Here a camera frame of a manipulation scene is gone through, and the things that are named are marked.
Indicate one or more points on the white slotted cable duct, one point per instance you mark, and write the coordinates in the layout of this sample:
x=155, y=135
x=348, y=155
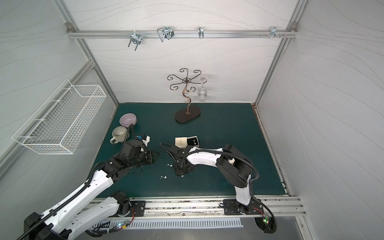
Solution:
x=153, y=224

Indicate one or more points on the lilac ceramic bowl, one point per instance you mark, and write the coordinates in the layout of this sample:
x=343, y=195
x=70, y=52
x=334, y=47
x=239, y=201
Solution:
x=127, y=120

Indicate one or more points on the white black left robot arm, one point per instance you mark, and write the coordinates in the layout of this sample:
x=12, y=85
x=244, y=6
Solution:
x=67, y=220

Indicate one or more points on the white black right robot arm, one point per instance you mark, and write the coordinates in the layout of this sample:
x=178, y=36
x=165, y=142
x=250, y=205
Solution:
x=233, y=165

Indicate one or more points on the dark oval stand base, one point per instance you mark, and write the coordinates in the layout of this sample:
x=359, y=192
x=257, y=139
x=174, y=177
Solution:
x=187, y=114

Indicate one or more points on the metal rail bracket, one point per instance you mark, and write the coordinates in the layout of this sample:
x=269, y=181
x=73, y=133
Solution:
x=273, y=34

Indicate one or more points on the clear wine glass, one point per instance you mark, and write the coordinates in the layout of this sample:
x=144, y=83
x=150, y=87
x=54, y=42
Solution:
x=202, y=93

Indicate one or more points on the cream drawer jewelry box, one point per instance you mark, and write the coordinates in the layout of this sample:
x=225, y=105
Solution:
x=183, y=142

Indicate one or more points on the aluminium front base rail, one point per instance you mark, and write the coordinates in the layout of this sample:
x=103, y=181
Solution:
x=210, y=207

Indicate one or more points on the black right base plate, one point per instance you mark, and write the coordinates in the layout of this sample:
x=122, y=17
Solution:
x=233, y=207

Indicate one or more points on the bronze scroll stand rod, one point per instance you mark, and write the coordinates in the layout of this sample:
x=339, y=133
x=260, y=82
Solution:
x=186, y=81

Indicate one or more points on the metal rail hook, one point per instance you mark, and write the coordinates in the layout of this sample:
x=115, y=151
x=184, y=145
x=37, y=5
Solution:
x=201, y=32

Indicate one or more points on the green ribbed ceramic mug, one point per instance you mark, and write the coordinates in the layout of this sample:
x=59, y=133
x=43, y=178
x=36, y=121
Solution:
x=119, y=135

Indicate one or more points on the metal rail clamp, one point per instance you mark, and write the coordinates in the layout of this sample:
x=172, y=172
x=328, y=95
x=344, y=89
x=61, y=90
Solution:
x=165, y=33
x=135, y=40

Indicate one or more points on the white wire basket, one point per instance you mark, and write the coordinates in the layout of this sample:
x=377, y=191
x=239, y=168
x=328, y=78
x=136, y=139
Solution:
x=59, y=124

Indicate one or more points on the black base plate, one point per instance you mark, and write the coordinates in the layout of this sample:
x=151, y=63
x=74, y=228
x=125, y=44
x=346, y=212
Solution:
x=233, y=207
x=132, y=209

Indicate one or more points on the aluminium cross rail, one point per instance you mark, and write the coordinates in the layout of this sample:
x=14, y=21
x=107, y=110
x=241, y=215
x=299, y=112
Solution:
x=179, y=34

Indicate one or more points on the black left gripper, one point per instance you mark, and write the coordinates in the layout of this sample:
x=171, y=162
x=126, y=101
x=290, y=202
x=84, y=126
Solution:
x=148, y=156

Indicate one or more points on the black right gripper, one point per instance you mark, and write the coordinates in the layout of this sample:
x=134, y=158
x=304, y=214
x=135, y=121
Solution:
x=179, y=154

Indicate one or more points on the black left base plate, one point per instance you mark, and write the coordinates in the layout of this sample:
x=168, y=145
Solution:
x=132, y=209

